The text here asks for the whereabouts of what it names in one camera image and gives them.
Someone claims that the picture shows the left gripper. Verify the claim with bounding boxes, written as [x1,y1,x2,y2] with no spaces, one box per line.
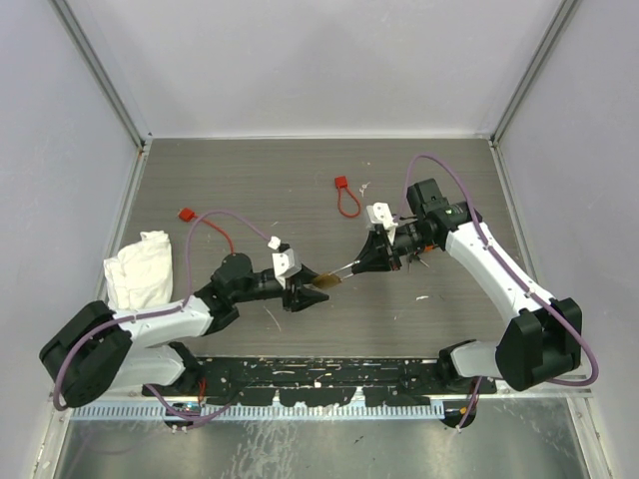
[232,263,327,310]

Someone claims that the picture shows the brass padlock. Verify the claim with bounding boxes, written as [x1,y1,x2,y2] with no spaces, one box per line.
[312,260,359,290]

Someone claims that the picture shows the black orange key bunch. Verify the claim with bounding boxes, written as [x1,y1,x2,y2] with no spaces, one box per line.
[406,245,436,269]

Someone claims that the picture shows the red cable padlock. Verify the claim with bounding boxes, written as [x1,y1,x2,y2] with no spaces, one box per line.
[332,174,361,220]
[178,208,235,253]

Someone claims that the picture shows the silver keys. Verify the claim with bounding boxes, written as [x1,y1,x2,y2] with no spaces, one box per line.
[358,182,370,197]

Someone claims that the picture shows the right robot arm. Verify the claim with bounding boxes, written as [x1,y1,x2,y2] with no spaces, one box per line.
[350,179,582,393]

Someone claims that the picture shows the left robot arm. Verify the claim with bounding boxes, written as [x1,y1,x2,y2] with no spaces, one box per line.
[39,249,328,411]

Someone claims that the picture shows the white cloth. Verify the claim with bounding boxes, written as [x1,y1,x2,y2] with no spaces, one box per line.
[103,231,173,310]

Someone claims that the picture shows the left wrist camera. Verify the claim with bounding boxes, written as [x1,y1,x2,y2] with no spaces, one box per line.
[268,236,302,288]

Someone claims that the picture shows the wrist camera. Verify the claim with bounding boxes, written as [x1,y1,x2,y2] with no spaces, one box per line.
[364,202,398,231]
[268,236,302,288]

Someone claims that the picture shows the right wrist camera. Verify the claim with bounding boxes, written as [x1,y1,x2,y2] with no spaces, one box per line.
[364,202,398,231]

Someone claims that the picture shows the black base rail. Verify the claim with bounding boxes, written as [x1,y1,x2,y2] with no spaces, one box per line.
[156,356,476,407]

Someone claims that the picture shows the slotted cable duct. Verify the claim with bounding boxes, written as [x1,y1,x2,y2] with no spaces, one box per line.
[71,400,445,421]

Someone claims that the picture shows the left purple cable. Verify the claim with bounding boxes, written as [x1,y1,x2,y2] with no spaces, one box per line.
[52,209,284,413]

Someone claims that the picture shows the purple cable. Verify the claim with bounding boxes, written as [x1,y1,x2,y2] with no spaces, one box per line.
[391,153,600,388]
[52,209,284,413]

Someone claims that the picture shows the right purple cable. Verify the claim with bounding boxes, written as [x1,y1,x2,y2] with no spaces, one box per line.
[391,153,600,388]

